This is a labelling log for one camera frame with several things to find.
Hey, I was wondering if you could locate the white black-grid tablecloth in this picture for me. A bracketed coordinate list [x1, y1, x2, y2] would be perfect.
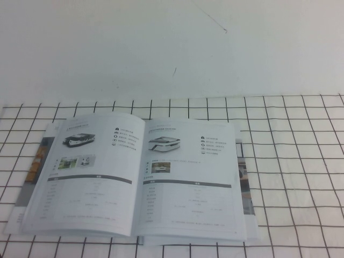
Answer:
[0, 94, 344, 258]

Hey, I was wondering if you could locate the robot product catalogue book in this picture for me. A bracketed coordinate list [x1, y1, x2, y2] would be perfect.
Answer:
[1, 111, 261, 247]

